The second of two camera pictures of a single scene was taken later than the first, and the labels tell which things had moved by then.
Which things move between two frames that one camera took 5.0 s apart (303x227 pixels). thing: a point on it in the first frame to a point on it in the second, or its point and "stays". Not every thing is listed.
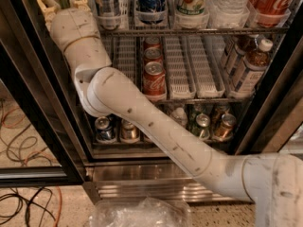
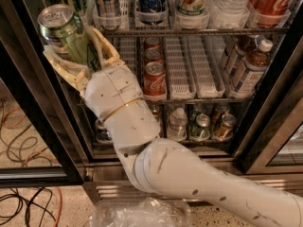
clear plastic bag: (140, 212) stays
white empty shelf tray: (124, 55) stays
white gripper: (73, 26) to (112, 90)
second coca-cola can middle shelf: (152, 55) stays
